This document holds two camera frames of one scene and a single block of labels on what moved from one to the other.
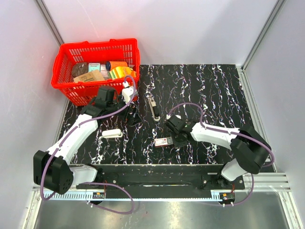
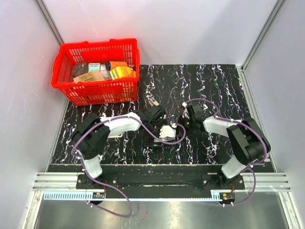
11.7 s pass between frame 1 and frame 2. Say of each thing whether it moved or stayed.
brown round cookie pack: stayed
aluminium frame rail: stayed
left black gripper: moved
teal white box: stayed
